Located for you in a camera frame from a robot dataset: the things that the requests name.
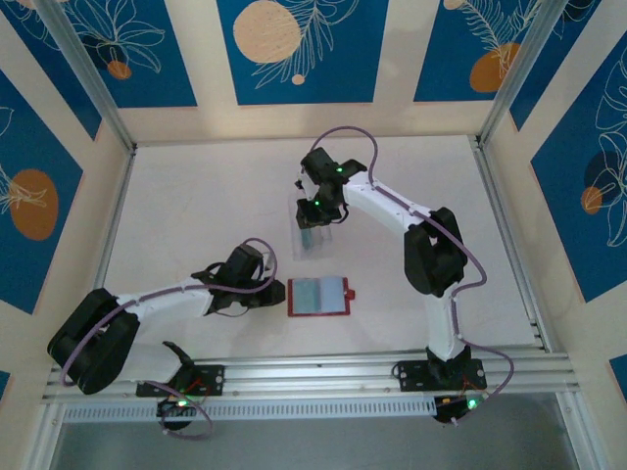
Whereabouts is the red leather card holder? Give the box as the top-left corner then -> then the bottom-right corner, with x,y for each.
286,276 -> 358,318

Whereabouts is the black controller board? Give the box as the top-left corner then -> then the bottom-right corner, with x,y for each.
433,394 -> 487,426
155,391 -> 197,432

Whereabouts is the aluminium frame leg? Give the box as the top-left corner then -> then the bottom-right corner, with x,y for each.
555,391 -> 589,470
26,400 -> 68,470

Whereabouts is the aluminium frame post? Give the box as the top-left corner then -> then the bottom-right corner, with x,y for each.
33,0 -> 138,153
477,0 -> 562,148

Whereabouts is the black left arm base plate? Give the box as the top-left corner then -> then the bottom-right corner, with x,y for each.
135,364 -> 226,398

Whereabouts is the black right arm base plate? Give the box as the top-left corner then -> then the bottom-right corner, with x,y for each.
391,359 -> 489,393

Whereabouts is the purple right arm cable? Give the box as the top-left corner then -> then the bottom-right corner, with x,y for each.
308,125 -> 516,426

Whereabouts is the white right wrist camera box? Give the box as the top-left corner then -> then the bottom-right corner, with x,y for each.
295,168 -> 315,202

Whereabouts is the aluminium side rail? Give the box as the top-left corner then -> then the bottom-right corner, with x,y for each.
71,146 -> 138,364
468,136 -> 553,353

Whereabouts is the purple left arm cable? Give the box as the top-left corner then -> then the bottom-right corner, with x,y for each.
59,238 -> 279,440

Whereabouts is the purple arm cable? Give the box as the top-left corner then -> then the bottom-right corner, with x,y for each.
308,125 -> 516,426
59,238 -> 279,440

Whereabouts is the aluminium table edge rail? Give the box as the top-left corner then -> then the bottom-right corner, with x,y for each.
41,348 -> 582,403

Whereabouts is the grey slotted cable duct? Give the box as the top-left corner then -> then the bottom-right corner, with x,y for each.
62,397 -> 438,423

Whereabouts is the clear plastic bag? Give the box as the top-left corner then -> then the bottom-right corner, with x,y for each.
286,193 -> 334,260

